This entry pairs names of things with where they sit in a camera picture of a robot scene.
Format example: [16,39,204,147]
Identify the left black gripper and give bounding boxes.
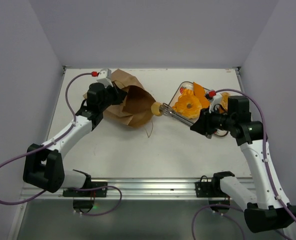
[99,81,127,111]

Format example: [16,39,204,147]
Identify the tall orange fake muffin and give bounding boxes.
[218,92,230,114]

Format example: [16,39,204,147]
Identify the brown paper bag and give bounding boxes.
[103,69,156,129]

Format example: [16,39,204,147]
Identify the long orange fake baguette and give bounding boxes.
[193,82,210,109]

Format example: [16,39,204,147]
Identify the flower ring fake bread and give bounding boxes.
[172,88,202,119]

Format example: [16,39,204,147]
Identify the small round pale bun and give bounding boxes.
[150,102,165,117]

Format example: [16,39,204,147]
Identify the metal tongs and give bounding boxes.
[158,103,196,128]

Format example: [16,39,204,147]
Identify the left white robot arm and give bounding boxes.
[23,83,127,197]

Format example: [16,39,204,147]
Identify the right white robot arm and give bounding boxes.
[190,94,296,233]

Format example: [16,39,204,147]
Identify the strawberry pattern tray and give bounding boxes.
[168,80,230,138]

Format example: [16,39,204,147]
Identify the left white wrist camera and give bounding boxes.
[96,68,113,88]

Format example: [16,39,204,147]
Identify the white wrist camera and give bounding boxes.
[205,90,223,113]
[96,68,113,88]

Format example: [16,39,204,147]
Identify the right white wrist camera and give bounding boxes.
[205,90,223,113]

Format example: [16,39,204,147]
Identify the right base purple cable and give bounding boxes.
[190,203,246,240]

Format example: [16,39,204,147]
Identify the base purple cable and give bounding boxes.
[190,203,246,240]
[75,184,123,216]

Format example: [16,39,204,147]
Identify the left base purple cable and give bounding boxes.
[75,184,123,216]

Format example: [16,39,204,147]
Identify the aluminium mounting rail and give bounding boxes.
[20,177,254,201]

